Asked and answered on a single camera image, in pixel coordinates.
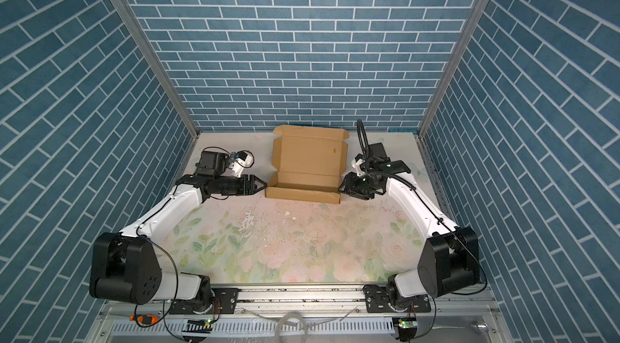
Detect aluminium mounting rail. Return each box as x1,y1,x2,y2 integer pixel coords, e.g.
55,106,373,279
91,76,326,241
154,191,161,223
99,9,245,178
98,282,502,317

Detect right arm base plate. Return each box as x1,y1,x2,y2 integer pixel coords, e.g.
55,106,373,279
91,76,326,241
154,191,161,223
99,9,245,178
362,284,431,313

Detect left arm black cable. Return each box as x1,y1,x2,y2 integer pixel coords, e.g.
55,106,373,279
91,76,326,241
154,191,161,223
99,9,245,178
132,233,180,328

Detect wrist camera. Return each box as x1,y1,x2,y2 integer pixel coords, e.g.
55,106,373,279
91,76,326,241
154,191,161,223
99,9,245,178
351,154,366,177
228,150,254,178

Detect clear plastic tube loop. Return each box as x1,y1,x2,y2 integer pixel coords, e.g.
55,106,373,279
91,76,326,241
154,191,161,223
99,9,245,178
274,312,309,343

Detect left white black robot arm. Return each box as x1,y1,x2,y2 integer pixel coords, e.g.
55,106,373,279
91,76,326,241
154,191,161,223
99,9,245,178
89,146,266,313

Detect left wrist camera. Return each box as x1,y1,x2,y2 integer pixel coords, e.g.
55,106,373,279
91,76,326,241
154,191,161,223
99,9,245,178
228,150,254,178

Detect brown cardboard box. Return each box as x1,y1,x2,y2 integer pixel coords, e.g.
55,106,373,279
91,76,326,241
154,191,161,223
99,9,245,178
266,125,350,204

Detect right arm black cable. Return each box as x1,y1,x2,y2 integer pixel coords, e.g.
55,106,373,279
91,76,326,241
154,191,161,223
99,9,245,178
355,119,370,157

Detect white slotted cable duct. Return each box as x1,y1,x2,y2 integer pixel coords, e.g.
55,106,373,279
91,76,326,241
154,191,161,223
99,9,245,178
111,317,395,338

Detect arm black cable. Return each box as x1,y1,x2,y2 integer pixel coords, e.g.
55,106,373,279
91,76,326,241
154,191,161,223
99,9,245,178
355,119,370,157
132,233,180,328

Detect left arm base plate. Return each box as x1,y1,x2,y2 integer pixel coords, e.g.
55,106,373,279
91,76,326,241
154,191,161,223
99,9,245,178
170,288,240,317

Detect orange black screwdriver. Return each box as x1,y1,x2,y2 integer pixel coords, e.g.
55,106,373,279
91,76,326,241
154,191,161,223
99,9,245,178
130,313,159,327

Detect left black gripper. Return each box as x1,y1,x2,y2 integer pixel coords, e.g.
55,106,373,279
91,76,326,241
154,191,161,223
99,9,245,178
214,174,267,195

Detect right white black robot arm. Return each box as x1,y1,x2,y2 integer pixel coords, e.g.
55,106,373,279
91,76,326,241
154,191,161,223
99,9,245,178
339,141,481,308

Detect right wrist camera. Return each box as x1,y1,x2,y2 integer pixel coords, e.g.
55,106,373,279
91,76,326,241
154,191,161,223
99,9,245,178
351,154,366,177

